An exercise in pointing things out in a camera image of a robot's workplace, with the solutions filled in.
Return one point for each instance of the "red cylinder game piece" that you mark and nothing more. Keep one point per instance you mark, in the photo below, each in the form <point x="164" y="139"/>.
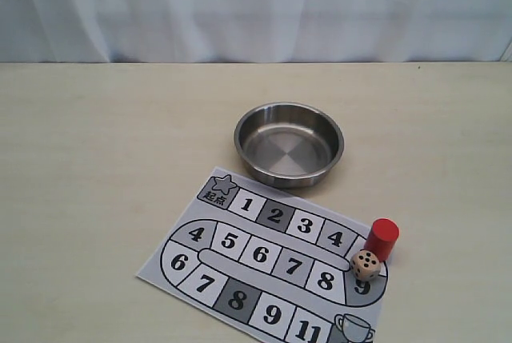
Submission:
<point x="382" y="237"/>

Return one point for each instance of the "beige wooden die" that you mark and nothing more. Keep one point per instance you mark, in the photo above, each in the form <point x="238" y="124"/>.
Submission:
<point x="365" y="265"/>

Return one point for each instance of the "round stainless steel bowl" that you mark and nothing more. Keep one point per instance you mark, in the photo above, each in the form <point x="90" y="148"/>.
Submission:
<point x="288" y="145"/>

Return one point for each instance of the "printed paper game board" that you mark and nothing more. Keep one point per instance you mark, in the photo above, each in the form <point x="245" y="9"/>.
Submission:
<point x="273" y="265"/>

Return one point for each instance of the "white curtain backdrop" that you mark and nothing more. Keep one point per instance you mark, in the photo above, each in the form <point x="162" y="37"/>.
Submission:
<point x="255" y="30"/>

